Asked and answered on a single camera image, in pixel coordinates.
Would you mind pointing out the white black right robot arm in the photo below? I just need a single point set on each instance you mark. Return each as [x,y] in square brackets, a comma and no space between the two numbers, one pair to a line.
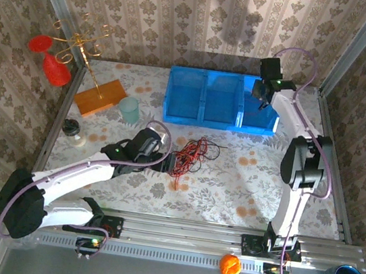
[290,210]

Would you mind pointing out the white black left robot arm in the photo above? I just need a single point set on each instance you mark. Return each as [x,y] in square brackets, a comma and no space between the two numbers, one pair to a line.
[72,171]

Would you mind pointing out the frosted pale green cup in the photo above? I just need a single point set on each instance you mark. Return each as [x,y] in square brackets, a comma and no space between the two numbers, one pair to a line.
[129,110]

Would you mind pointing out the small bottle with black cap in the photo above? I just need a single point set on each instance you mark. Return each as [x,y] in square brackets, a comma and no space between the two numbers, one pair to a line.
[71,128]

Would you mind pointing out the blue three-compartment plastic bin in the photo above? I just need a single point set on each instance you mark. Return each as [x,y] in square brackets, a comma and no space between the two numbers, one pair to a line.
[185,93]

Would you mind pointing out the red goblet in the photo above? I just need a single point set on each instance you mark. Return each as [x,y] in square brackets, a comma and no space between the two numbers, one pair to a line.
[56,71]

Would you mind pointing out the orange ball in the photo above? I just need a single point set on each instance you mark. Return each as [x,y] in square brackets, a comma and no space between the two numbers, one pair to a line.
[230,267]

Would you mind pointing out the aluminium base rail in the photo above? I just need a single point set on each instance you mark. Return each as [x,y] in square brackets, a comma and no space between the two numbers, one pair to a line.
[183,234]

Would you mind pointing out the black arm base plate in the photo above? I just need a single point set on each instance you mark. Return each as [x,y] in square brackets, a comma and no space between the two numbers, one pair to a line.
[251,245]
[112,226]

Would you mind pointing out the aluminium table side rail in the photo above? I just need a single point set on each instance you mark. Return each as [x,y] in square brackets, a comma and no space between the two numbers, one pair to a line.
[59,111]
[343,210]

